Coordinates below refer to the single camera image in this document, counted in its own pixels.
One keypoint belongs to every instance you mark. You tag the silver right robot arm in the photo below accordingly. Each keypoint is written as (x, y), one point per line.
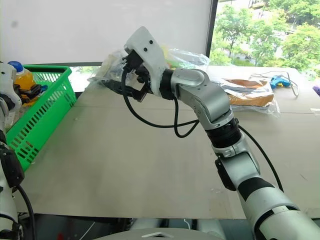
(212, 95)

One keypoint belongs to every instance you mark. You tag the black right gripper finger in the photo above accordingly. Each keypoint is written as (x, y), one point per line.
(140, 96)
(116, 87)

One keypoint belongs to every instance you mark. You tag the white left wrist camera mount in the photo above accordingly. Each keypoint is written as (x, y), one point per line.
(7, 80)

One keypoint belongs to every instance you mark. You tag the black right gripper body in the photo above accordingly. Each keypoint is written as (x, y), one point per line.
(136, 62)

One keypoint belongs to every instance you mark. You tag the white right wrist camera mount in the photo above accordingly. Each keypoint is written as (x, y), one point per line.
(146, 47)

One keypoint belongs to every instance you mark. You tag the clear bag with brown item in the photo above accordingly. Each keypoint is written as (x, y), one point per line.
(250, 97)

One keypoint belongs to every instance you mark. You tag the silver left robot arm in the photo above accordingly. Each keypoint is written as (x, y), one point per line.
(6, 200)

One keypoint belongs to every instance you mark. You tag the orange juice bottle blue cap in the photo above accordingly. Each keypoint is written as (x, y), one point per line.
(23, 77)

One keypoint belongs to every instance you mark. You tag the green plastic basket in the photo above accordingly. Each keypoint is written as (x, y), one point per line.
(47, 107)

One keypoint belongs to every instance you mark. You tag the clear plastic bag with items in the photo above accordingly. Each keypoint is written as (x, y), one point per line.
(185, 58)

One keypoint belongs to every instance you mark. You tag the blue glue gun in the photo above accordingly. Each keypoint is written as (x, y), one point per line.
(278, 81)

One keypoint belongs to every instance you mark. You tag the grey rounded robot body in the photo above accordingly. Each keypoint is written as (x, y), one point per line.
(162, 231)

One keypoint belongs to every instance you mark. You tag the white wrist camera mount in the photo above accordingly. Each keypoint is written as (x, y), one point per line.
(146, 47)
(7, 80)

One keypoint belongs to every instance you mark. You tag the yellow black toy vehicle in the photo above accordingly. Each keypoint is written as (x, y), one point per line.
(30, 93)

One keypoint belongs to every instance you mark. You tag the purple object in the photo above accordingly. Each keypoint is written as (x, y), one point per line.
(317, 90)

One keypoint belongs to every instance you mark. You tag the white board with black frame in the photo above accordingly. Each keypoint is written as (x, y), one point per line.
(75, 27)

